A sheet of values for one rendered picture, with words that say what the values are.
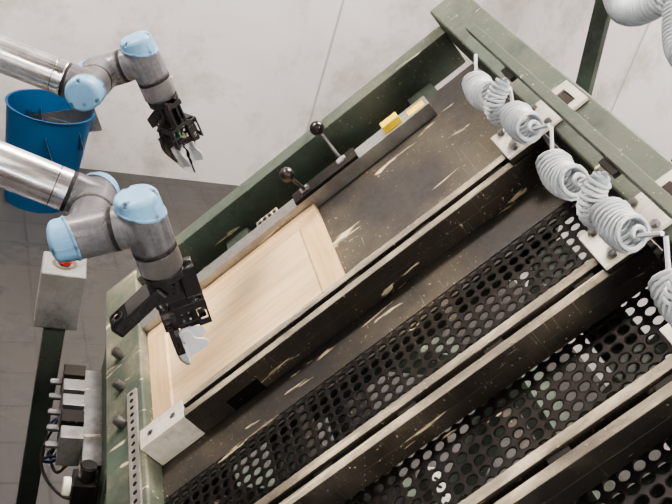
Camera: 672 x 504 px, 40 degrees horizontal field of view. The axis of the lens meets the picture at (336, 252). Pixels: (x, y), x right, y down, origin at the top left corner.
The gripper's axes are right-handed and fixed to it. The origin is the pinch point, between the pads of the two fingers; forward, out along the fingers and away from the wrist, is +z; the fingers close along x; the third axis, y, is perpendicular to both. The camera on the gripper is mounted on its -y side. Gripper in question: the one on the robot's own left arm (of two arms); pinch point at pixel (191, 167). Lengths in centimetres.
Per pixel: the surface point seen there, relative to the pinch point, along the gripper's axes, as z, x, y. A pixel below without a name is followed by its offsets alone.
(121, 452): 39, -53, 22
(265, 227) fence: 23.9, 10.0, 4.3
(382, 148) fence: 14.1, 40.3, 21.6
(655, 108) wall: 144, 257, -65
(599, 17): 14, 114, 32
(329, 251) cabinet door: 21.4, 9.8, 32.8
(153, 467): 38, -50, 34
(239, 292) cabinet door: 30.2, -6.8, 11.7
